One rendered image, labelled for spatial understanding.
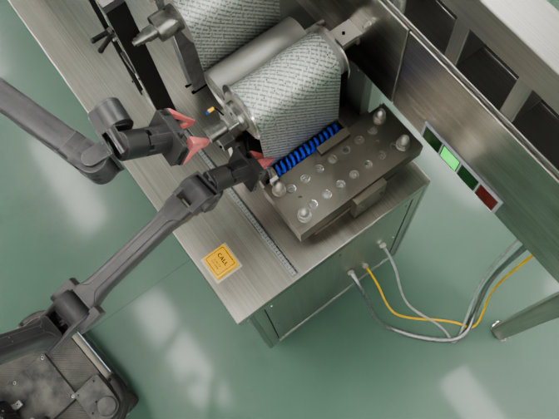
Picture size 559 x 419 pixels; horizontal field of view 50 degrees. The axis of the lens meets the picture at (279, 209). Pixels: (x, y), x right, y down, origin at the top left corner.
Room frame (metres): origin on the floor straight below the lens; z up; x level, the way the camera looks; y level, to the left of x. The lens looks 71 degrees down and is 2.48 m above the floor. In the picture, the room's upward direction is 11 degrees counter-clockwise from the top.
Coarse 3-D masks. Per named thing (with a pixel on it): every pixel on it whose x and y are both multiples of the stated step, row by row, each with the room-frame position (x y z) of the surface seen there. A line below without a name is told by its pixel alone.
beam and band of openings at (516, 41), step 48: (384, 0) 0.76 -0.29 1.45; (432, 0) 0.73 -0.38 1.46; (480, 0) 0.57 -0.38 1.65; (528, 0) 0.55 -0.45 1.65; (432, 48) 0.63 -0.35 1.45; (480, 48) 0.60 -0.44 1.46; (528, 48) 0.47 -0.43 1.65; (480, 96) 0.50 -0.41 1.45; (528, 96) 0.44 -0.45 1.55; (528, 144) 0.39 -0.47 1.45
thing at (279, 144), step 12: (336, 96) 0.72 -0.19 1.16; (312, 108) 0.69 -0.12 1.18; (324, 108) 0.70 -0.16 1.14; (336, 108) 0.72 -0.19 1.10; (300, 120) 0.67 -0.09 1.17; (312, 120) 0.69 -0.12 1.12; (324, 120) 0.70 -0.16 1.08; (336, 120) 0.72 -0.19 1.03; (276, 132) 0.64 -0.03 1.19; (288, 132) 0.65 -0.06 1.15; (300, 132) 0.67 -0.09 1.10; (312, 132) 0.69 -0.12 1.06; (264, 144) 0.62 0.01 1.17; (276, 144) 0.64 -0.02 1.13; (288, 144) 0.65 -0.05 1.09; (300, 144) 0.67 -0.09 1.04; (264, 156) 0.62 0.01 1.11; (276, 156) 0.63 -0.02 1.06; (288, 156) 0.65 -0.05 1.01
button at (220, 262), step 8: (224, 248) 0.46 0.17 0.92; (208, 256) 0.45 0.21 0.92; (216, 256) 0.44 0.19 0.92; (224, 256) 0.44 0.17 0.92; (232, 256) 0.44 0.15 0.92; (208, 264) 0.43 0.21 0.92; (216, 264) 0.42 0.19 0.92; (224, 264) 0.42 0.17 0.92; (232, 264) 0.41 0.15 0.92; (216, 272) 0.40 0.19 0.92; (224, 272) 0.40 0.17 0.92
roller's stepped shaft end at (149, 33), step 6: (150, 24) 0.88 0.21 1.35; (144, 30) 0.87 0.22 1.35; (150, 30) 0.87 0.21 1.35; (156, 30) 0.87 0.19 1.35; (138, 36) 0.86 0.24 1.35; (144, 36) 0.86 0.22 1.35; (150, 36) 0.86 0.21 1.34; (156, 36) 0.86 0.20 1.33; (132, 42) 0.85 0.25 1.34; (138, 42) 0.85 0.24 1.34; (144, 42) 0.85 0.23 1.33
